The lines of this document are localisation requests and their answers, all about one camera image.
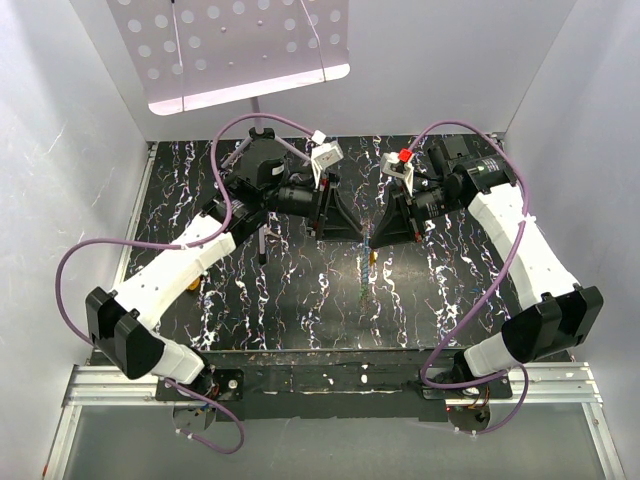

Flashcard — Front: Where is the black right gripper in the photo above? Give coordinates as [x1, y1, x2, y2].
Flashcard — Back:
[368, 180, 462, 249]

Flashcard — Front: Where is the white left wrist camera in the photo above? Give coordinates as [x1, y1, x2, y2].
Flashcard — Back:
[310, 130, 344, 188]

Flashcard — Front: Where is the aluminium rail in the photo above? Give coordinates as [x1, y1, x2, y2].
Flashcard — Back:
[42, 362, 624, 479]

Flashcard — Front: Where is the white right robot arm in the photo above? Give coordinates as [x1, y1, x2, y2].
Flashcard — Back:
[369, 145, 604, 398]

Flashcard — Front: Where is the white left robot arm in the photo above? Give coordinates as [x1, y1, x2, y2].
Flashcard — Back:
[86, 138, 363, 400]

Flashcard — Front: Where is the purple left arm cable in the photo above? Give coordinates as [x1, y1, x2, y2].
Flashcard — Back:
[54, 113, 326, 455]

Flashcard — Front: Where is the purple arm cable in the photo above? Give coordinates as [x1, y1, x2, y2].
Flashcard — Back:
[407, 119, 530, 435]
[54, 113, 326, 455]

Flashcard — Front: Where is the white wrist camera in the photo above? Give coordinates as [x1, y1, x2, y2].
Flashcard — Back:
[310, 130, 344, 188]
[381, 149, 414, 197]

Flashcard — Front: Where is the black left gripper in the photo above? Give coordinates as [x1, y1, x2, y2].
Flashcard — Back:
[262, 171, 364, 242]

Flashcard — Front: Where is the yellow blue toy block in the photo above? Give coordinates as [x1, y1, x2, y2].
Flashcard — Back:
[187, 279, 201, 291]

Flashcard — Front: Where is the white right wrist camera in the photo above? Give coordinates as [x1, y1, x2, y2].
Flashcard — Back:
[381, 149, 414, 197]

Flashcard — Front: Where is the white perforated music stand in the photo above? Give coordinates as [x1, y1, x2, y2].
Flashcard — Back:
[105, 0, 351, 266]

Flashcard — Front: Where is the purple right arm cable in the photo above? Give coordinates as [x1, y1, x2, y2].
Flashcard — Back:
[407, 119, 530, 435]

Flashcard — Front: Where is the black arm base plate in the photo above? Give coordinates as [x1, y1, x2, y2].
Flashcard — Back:
[154, 344, 514, 424]

